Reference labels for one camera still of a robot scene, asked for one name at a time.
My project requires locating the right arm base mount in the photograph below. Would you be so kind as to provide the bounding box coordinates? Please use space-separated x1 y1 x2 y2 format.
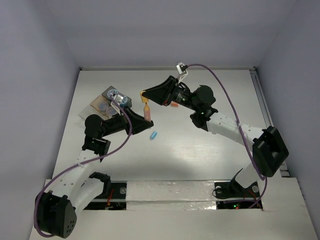
211 171 263 210

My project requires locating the orange marker cap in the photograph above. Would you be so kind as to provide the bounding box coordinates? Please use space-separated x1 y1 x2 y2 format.
140 91 149 104

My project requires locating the grey lid small jar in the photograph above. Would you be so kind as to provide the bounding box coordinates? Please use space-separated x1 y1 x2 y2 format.
97 102 109 112

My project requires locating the blue lid jar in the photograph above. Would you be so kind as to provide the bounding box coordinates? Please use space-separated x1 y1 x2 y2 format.
106 88 118 99

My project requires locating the clear small jar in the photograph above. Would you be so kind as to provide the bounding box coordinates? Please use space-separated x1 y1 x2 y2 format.
106 106 118 118

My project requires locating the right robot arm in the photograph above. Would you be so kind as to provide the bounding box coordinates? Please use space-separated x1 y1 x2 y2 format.
140 76 289 196

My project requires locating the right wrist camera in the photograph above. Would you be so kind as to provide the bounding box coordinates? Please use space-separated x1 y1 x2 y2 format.
176 62 188 83

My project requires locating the red-orange marker cap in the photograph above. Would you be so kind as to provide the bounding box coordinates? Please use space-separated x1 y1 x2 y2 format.
170 102 179 107

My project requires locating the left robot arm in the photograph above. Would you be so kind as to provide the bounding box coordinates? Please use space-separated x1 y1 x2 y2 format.
33 107 154 239

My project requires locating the peach highlighter marker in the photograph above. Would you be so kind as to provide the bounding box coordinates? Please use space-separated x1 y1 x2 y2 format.
143 102 151 122

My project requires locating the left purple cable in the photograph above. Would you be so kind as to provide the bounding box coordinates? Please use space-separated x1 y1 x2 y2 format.
33 96 132 237

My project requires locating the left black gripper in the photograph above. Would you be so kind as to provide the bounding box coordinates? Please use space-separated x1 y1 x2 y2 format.
100 105 153 138

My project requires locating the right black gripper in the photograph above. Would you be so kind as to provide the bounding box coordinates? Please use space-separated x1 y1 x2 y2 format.
142 74 200 112

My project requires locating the clear plastic bin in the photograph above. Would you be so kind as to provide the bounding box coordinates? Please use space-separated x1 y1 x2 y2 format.
78 105 95 121

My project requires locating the blue marker cap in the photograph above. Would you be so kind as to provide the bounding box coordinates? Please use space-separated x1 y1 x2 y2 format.
149 131 158 140

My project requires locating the dark grey plastic bin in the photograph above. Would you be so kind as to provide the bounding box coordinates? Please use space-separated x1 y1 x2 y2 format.
101 86 132 108

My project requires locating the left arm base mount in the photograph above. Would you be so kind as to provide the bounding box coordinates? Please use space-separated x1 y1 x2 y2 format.
80 172 127 211

